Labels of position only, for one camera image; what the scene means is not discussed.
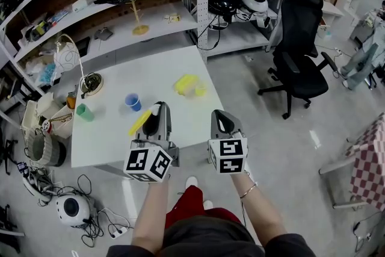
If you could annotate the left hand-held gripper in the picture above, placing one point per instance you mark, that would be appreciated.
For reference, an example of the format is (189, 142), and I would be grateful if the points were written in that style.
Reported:
(141, 161)

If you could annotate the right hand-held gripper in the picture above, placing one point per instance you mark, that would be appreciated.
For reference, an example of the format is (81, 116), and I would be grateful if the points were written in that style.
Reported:
(230, 156)

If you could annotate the yellow plastic cup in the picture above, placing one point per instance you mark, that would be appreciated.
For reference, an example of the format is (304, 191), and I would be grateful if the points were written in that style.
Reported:
(201, 89)

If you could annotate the person's right forearm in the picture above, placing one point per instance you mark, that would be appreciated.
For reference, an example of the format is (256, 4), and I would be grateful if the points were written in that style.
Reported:
(260, 213)

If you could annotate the person's left forearm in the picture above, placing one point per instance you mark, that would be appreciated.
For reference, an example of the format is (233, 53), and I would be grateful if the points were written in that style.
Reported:
(150, 216)

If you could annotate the blue plastic cup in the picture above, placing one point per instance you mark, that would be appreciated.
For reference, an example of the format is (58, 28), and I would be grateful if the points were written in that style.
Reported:
(133, 103)

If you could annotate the green plastic cup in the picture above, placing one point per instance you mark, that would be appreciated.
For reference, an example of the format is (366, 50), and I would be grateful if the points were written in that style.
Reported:
(85, 113)

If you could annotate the person's left white shoe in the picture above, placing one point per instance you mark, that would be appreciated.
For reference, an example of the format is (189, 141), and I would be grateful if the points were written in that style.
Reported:
(191, 182)

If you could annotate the person's white shoe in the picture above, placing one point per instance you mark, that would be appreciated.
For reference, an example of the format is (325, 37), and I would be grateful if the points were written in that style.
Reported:
(208, 204)
(191, 182)

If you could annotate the person's right white shoe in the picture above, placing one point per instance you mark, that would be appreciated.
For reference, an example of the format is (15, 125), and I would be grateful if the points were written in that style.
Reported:
(208, 204)

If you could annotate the person's red trousers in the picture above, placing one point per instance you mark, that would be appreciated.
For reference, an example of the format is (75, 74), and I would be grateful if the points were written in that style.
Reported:
(186, 204)

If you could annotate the orange jar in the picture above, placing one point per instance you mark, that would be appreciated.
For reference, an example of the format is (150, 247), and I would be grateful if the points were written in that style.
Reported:
(71, 101)

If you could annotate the white slatted basket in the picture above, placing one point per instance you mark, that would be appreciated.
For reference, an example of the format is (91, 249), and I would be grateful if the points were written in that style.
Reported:
(63, 125)

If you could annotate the long white shelf unit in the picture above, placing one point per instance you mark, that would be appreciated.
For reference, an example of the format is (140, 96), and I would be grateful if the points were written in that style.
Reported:
(162, 30)

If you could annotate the wooden mug tree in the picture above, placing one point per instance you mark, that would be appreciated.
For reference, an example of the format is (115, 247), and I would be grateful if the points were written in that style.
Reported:
(140, 30)

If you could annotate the black office chair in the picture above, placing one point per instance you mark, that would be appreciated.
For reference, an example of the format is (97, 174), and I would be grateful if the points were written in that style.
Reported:
(300, 63)

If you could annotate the grey flat pouch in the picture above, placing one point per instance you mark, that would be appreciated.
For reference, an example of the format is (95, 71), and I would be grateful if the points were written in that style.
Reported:
(103, 34)

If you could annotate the small yellow white toy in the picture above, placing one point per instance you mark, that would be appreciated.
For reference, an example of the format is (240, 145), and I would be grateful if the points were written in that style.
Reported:
(172, 18)

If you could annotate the black flat box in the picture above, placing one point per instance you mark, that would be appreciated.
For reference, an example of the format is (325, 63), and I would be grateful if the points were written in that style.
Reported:
(82, 45)

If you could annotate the red white dotted can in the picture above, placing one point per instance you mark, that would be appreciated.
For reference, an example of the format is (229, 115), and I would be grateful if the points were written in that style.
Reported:
(47, 127)

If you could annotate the person's dark grey shirt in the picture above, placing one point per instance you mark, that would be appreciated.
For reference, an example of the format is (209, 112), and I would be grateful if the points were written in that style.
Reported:
(207, 240)

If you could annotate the grey woven basket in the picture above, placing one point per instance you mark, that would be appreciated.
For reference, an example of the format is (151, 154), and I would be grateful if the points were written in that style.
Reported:
(46, 150)

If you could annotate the white globe brass desk lamp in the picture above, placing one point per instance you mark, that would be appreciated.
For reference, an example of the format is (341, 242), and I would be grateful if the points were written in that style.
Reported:
(66, 55)

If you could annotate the white round floor device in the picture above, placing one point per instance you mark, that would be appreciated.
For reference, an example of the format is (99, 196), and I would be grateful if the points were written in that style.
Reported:
(72, 210)

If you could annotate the bag of blue packets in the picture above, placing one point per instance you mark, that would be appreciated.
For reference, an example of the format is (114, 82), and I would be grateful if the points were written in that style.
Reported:
(47, 73)

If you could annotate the black helmet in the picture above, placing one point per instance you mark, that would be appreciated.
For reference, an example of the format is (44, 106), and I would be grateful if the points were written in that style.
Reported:
(223, 5)

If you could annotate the white storage bin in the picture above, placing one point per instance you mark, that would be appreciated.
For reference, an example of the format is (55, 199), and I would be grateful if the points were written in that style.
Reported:
(29, 117)

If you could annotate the small black blue gadget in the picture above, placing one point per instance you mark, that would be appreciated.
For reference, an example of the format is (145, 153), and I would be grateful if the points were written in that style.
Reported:
(22, 167)

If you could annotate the small white box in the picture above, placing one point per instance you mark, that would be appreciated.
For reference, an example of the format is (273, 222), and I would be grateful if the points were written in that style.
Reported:
(79, 4)

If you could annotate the pink checkered cloth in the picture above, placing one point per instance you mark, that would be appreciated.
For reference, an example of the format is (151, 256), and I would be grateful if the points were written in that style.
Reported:
(370, 165)

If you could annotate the white metal-frame table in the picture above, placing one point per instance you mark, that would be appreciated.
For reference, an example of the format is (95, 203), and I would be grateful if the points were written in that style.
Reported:
(337, 166)

